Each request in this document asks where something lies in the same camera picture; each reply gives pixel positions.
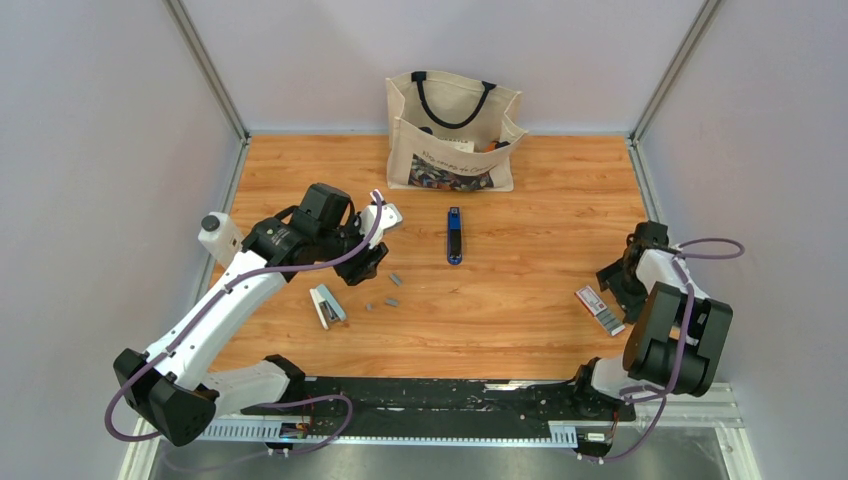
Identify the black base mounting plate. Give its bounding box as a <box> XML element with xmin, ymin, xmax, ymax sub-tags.
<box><xmin>239</xmin><ymin>376</ymin><xmax>637</xmax><ymax>440</ymax></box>

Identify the beige canvas tote bag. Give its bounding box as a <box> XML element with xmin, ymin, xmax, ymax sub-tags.
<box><xmin>385</xmin><ymin>71</ymin><xmax>528</xmax><ymax>192</ymax></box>

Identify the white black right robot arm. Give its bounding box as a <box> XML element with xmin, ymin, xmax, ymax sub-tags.
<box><xmin>570</xmin><ymin>221</ymin><xmax>733</xmax><ymax>419</ymax></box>

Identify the blue black stapler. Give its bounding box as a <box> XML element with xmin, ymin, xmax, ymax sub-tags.
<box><xmin>447</xmin><ymin>207</ymin><xmax>463</xmax><ymax>265</ymax></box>

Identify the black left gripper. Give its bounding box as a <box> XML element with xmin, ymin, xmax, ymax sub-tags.
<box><xmin>317</xmin><ymin>211</ymin><xmax>389</xmax><ymax>287</ymax></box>

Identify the red white staple box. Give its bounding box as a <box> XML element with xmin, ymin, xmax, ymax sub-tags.
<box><xmin>575</xmin><ymin>285</ymin><xmax>625</xmax><ymax>337</ymax></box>

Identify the light blue white stapler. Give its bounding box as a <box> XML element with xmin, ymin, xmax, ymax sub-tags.
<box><xmin>309</xmin><ymin>284</ymin><xmax>347</xmax><ymax>330</ymax></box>

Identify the aluminium frame rail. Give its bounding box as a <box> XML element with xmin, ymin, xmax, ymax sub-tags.
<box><xmin>120</xmin><ymin>377</ymin><xmax>761</xmax><ymax>479</ymax></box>

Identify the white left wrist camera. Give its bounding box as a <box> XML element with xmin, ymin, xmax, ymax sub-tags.
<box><xmin>359</xmin><ymin>189</ymin><xmax>404</xmax><ymax>249</ymax></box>

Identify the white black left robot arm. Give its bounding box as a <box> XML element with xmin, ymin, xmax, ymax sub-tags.
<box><xmin>104</xmin><ymin>183</ymin><xmax>403</xmax><ymax>446</ymax></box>

